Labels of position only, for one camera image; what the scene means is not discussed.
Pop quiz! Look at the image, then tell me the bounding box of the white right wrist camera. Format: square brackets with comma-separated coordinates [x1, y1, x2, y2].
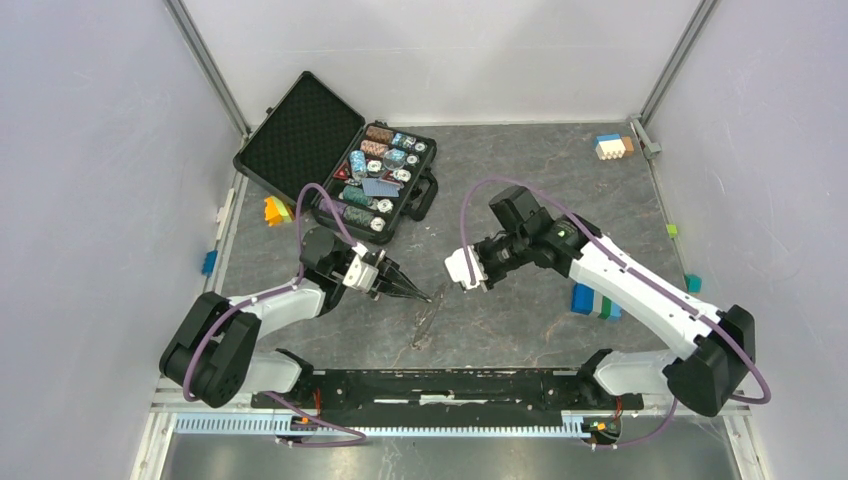
[444, 246, 488, 291]

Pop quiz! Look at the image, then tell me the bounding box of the blue white orange brick stack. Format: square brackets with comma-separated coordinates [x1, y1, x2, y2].
[594, 134, 635, 160]

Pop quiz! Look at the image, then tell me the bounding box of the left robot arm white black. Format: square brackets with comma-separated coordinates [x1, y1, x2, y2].
[159, 227, 431, 408]

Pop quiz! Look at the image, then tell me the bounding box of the white toothed cable duct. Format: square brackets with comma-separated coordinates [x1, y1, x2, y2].
[173, 411, 590, 439]

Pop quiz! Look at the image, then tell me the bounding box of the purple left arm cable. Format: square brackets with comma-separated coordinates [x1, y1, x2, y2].
[182, 182, 366, 403]

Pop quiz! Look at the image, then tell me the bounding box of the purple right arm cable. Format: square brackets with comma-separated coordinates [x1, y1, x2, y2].
[459, 177, 772, 405]

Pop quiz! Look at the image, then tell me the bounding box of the black poker chip case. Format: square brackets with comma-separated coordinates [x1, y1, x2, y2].
[233, 71, 438, 245]

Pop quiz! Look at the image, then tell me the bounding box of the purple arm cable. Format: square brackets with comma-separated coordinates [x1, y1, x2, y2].
[182, 182, 366, 403]
[459, 177, 772, 405]

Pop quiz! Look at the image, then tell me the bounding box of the small blue block left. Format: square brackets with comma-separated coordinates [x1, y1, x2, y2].
[201, 250, 218, 278]

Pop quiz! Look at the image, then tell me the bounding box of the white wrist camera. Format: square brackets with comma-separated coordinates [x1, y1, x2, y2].
[444, 246, 488, 291]
[342, 243, 378, 293]

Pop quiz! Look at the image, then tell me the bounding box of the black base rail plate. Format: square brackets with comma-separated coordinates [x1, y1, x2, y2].
[281, 367, 645, 428]

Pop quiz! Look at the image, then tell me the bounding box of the blue white green brick stack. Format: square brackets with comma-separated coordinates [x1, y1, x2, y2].
[570, 283, 622, 322]

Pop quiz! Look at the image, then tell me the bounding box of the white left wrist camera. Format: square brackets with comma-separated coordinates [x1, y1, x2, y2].
[342, 243, 378, 293]

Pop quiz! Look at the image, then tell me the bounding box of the orange yellow green brick stack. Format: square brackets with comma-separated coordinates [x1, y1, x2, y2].
[264, 196, 295, 227]

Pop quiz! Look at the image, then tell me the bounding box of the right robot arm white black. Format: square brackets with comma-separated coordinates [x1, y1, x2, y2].
[460, 185, 772, 417]

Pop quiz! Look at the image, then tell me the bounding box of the small teal block right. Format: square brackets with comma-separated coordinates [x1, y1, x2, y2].
[684, 273, 702, 294]

